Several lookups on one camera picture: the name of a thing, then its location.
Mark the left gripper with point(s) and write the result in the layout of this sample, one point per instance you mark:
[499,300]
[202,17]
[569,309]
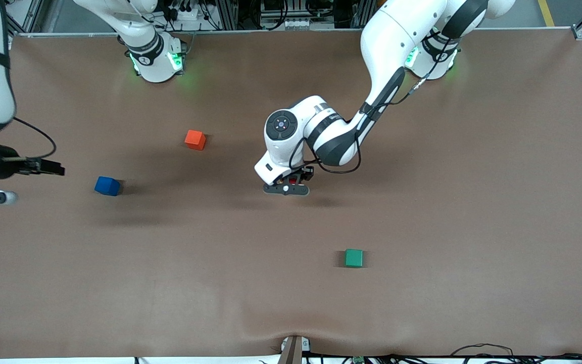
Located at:
[299,178]

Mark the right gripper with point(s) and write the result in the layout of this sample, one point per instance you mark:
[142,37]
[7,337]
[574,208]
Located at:
[9,167]

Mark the blue wooden block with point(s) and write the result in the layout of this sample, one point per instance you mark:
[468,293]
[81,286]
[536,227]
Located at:
[106,186]

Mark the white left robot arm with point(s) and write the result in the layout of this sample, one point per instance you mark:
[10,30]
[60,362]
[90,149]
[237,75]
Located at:
[392,45]

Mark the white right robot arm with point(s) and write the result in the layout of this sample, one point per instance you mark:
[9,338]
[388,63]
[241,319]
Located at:
[152,63]

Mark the green wooden block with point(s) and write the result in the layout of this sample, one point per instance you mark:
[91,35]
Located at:
[353,258]

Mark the orange wooden block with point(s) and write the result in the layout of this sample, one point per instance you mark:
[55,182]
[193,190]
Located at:
[194,140]

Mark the white terminal block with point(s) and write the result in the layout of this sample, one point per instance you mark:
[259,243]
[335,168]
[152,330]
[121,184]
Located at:
[298,24]

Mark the white power strip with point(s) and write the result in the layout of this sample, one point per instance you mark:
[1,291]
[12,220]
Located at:
[185,14]

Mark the aluminium frame post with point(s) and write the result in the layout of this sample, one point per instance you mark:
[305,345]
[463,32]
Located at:
[226,14]
[361,12]

